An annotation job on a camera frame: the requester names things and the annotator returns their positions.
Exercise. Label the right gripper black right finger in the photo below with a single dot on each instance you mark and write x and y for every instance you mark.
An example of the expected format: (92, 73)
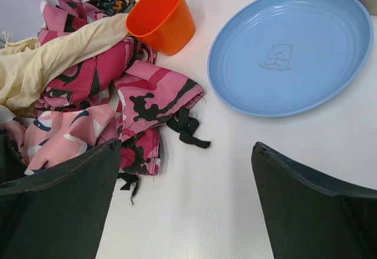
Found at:
(309, 214)

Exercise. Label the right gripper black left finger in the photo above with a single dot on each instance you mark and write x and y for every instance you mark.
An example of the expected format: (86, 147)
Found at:
(60, 212)

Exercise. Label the light pink shark print cloth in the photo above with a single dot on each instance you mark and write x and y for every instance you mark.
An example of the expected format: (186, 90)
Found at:
(55, 137)

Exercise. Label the magenta pink camouflage cloth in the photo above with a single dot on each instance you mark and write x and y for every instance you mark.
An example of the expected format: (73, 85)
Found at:
(144, 97)

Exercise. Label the cream yellow cloth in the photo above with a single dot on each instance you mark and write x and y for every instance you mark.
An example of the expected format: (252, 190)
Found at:
(71, 68)

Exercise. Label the blue plastic plate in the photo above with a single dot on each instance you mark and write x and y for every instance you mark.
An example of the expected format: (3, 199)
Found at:
(276, 58)

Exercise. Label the orange plastic cup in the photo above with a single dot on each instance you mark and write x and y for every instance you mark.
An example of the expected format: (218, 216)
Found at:
(165, 25)

